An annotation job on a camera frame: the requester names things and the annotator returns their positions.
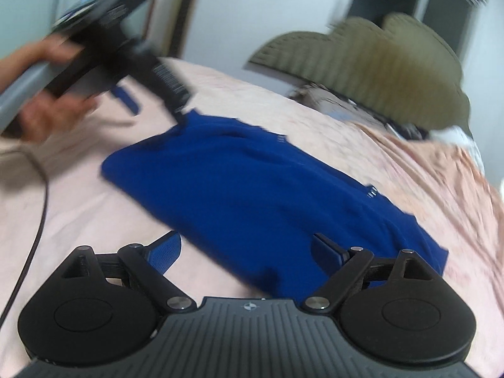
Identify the pink blanket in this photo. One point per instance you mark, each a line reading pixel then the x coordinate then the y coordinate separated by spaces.
pixel 413 173

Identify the gold tower air conditioner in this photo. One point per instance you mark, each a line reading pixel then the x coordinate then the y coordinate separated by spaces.
pixel 187 12

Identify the white quilt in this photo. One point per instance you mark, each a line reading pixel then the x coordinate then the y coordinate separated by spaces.
pixel 456 141

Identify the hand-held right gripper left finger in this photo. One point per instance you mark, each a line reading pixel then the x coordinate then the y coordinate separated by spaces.
pixel 165 252

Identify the olive green headboard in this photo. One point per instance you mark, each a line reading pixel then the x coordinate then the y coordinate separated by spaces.
pixel 366 51

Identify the patterned pillow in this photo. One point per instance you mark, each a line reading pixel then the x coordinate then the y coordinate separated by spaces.
pixel 334 100

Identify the person's left hand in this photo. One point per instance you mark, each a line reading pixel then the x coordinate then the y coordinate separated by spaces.
pixel 55 116

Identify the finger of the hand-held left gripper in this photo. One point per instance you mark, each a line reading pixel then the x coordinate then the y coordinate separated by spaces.
pixel 126 100
pixel 169 80

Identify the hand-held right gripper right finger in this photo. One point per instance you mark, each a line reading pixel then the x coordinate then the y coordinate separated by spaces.
pixel 328 256

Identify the blue sweater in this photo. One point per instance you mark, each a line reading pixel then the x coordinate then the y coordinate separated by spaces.
pixel 252 189

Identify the person's left forearm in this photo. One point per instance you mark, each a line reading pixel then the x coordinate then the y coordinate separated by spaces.
pixel 12 61

